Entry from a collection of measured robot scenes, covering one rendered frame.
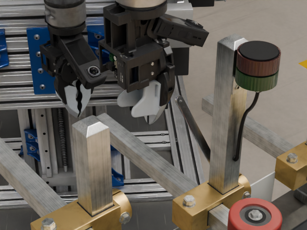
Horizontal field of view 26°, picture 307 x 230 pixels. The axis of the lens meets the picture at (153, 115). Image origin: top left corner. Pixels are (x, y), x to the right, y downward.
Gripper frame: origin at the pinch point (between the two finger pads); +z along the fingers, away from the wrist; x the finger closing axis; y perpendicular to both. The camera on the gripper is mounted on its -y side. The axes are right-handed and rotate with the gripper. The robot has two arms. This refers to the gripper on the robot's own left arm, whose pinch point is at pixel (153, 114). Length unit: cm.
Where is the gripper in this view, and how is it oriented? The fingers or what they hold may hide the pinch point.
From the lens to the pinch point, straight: 103.1
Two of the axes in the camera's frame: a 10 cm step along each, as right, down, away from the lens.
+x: 6.1, 4.6, -6.5
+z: 0.0, 8.2, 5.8
